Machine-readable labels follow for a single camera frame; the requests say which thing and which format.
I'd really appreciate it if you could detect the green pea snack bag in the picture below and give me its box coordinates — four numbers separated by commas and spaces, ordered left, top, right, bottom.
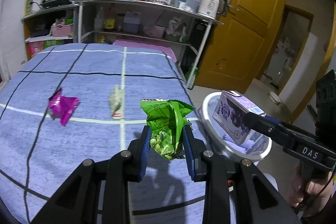
140, 99, 194, 160

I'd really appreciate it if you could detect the purple grape milk carton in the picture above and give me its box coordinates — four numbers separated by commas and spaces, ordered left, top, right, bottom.
213, 90, 266, 145

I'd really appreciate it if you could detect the pale green small packet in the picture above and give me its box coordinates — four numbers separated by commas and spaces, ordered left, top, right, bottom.
109, 85, 124, 119

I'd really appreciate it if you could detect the magenta snack wrapper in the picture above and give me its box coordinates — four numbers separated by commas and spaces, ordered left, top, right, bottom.
48, 88, 80, 126

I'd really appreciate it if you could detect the white round trash bin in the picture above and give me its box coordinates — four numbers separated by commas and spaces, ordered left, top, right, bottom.
199, 90, 272, 163

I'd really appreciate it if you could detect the person right hand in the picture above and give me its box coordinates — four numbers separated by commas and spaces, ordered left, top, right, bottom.
286, 161, 335, 218

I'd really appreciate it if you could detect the white floor bowl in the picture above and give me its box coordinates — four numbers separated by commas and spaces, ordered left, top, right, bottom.
269, 91, 282, 105

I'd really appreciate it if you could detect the green glass bottle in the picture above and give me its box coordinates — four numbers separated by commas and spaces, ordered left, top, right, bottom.
186, 67, 198, 90

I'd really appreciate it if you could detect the blue checked tablecloth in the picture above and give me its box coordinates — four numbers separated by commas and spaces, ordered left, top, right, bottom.
1, 44, 205, 223

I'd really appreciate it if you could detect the pink lid storage box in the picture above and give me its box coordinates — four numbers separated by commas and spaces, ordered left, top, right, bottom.
113, 40, 177, 63

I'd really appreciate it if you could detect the blue plastic jug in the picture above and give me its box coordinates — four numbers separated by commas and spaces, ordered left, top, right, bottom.
122, 11, 141, 34

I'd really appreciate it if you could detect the brown cooking oil bottle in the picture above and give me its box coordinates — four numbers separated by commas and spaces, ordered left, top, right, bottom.
103, 4, 116, 32

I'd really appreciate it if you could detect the white metal shelf rack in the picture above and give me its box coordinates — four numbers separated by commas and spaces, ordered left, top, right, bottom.
73, 0, 217, 74

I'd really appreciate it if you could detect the yellow wooden door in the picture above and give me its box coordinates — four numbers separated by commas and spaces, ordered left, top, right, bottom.
195, 0, 285, 93

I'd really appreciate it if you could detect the white electric kettle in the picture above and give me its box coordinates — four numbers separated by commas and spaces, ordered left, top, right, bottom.
198, 0, 228, 19

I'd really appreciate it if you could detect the clear plastic storage container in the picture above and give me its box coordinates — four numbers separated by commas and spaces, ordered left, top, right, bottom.
171, 0, 202, 13

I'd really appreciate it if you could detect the pink plastic basket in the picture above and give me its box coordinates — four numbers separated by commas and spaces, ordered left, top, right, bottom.
51, 24, 74, 37

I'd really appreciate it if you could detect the wooden low shelf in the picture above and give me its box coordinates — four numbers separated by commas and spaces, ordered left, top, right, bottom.
21, 4, 79, 60

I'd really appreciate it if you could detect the black induction cooktop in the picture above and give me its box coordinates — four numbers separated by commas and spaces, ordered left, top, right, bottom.
39, 0, 73, 9

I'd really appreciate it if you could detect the yellow power strip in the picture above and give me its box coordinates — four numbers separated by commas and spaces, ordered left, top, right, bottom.
24, 0, 34, 16

